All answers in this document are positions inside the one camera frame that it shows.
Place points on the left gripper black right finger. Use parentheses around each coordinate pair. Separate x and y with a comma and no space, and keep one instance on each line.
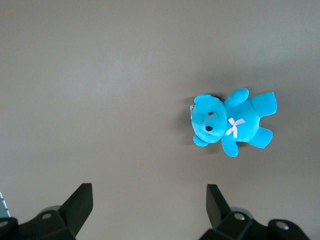
(225,215)

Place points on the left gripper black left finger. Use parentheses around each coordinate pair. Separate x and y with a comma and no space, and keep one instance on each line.
(72,212)

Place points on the blue teddy bear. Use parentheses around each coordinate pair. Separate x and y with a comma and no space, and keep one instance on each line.
(240,122)

